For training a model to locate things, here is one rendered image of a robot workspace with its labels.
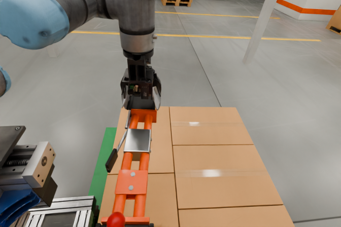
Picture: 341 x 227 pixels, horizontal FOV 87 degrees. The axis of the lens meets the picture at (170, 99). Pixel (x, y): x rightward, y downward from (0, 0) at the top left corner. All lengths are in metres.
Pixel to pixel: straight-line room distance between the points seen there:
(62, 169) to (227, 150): 1.43
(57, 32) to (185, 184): 1.02
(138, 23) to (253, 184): 1.13
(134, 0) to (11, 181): 0.69
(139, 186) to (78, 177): 1.50
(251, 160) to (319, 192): 1.01
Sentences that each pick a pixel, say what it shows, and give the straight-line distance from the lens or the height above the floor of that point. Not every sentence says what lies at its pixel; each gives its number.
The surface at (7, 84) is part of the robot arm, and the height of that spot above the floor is 1.19.
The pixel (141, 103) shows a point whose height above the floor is 1.23.
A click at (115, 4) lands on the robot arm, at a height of 1.50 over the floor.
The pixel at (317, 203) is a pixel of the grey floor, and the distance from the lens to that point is 2.20.
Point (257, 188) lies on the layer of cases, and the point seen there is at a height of 0.54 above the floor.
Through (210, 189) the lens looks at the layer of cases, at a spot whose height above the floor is 0.54.
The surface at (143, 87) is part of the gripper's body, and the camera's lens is 0.44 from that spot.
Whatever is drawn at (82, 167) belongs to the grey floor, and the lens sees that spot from 1.93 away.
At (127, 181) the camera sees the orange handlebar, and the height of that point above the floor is 1.21.
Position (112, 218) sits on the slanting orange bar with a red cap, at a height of 1.33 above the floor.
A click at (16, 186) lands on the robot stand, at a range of 0.86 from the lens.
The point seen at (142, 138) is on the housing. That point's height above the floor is 1.22.
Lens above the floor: 1.59
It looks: 40 degrees down
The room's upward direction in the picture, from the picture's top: 6 degrees clockwise
